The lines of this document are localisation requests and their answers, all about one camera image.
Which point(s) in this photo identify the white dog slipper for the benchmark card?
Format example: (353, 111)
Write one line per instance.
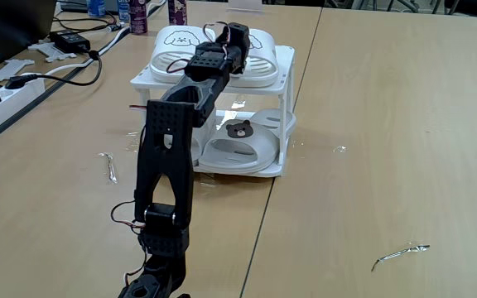
(263, 66)
(172, 54)

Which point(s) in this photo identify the white two-tier shoe rack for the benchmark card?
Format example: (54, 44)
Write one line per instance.
(284, 83)

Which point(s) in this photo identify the purple drink can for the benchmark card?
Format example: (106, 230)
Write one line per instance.
(138, 16)
(177, 12)

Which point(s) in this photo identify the blue bottle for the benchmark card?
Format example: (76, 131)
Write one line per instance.
(96, 7)
(123, 10)

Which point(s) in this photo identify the black power adapter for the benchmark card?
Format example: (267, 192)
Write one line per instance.
(69, 40)

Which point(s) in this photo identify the black chair base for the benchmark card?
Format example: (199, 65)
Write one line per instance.
(404, 4)

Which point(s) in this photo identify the black laptop screen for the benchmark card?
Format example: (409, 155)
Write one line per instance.
(15, 29)

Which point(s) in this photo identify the white power strip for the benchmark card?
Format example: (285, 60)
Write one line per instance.
(6, 107)

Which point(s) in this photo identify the white plastic bracket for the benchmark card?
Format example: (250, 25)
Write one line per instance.
(8, 68)
(52, 50)

